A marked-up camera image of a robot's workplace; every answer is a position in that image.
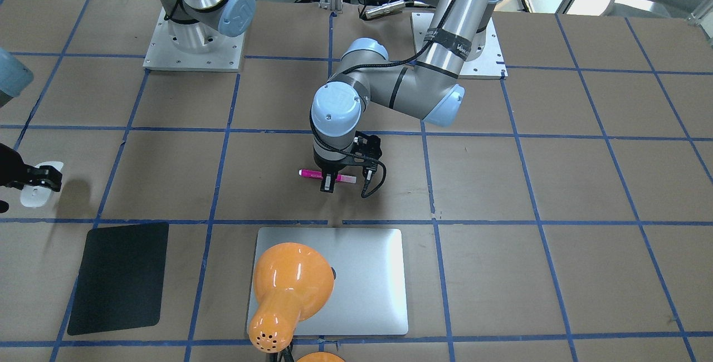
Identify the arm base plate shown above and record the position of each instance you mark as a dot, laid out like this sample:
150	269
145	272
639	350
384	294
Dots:
482	56
192	48

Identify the white computer mouse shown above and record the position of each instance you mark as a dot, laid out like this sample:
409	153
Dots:
43	180

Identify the orange desk lamp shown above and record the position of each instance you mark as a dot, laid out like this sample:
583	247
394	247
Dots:
291	282

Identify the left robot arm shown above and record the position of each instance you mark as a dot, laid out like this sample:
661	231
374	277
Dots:
423	86

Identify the pink marker pen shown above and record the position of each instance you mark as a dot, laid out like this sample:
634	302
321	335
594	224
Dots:
313	174

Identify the black mousepad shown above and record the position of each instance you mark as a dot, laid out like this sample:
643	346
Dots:
120	280

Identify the silver laptop notebook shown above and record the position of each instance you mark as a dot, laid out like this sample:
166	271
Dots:
370	295

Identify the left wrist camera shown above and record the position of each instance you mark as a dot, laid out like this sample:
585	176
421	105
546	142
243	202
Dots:
367	149

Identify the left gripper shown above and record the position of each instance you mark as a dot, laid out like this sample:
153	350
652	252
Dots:
325	165

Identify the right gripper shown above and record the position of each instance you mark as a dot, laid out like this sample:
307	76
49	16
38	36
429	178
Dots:
12	168

